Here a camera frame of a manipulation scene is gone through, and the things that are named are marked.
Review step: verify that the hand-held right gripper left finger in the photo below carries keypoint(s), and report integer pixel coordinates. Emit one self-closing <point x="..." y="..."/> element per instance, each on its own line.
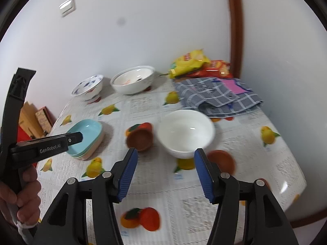
<point x="127" y="176"/>

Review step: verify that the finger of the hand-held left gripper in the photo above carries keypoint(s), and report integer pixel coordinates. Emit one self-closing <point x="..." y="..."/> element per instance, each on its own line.
<point x="75" y="137"/>

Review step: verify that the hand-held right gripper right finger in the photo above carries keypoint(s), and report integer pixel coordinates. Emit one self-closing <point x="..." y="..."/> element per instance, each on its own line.
<point x="204" y="176"/>

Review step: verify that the blue plate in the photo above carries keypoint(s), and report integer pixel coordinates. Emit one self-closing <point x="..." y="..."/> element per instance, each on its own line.
<point x="89" y="132"/>

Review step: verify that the green plate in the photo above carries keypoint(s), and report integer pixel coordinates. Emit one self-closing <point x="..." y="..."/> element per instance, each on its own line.
<point x="76" y="156"/>

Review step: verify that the small brown bowl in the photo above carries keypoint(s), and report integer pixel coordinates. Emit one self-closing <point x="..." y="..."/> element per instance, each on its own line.
<point x="222" y="160"/>
<point x="140" y="139"/>

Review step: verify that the pink plate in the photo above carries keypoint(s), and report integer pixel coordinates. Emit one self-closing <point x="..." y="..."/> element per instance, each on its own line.
<point x="88" y="158"/>

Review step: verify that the plain white bowl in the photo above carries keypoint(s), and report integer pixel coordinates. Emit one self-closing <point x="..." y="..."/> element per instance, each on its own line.
<point x="184" y="130"/>

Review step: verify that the person's left hand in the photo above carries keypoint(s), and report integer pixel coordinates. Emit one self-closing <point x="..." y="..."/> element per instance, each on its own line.
<point x="28" y="199"/>

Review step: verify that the red paper bag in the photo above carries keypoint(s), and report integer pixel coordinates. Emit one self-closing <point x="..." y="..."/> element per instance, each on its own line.
<point x="23" y="135"/>

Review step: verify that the patterned box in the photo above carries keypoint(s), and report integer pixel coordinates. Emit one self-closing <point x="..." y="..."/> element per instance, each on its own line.
<point x="43" y="118"/>

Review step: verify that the fruit print tablecloth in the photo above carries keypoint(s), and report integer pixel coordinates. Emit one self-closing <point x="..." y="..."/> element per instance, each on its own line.
<point x="166" y="183"/>

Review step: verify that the blue patterned white bowl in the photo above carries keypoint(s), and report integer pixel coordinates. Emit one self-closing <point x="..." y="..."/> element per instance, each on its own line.
<point x="89" y="88"/>

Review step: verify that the large white printed bowl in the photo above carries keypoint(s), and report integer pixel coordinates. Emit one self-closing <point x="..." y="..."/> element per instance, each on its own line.
<point x="132" y="84"/>

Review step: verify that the grey checked cloth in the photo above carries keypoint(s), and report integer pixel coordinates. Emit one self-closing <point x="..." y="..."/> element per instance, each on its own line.
<point x="204" y="94"/>

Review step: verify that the red chip bag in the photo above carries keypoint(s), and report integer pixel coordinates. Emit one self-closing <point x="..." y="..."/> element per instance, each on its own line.
<point x="217" y="67"/>

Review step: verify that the brown wooden baseboard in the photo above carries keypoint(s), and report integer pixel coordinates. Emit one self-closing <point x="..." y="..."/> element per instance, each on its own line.
<point x="306" y="222"/>

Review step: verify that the yellow chip bag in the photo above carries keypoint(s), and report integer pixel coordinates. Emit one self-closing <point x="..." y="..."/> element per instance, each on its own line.
<point x="189" y="62"/>

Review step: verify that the white light switch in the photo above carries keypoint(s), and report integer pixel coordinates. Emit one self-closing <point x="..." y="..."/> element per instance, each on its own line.
<point x="67" y="6"/>

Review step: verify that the brown wooden door frame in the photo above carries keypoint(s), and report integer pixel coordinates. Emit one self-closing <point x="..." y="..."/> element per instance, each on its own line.
<point x="235" y="17"/>

